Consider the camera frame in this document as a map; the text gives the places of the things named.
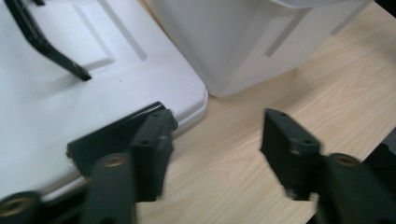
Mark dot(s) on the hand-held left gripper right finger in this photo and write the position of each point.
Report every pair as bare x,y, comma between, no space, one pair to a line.
291,155

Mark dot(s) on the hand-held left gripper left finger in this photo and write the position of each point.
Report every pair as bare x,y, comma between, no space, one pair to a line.
151,155

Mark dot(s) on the white plastic storage box lid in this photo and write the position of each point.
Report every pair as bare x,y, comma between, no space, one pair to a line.
46,109

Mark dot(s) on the white plastic bin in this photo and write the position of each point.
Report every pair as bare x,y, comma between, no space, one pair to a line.
233,46

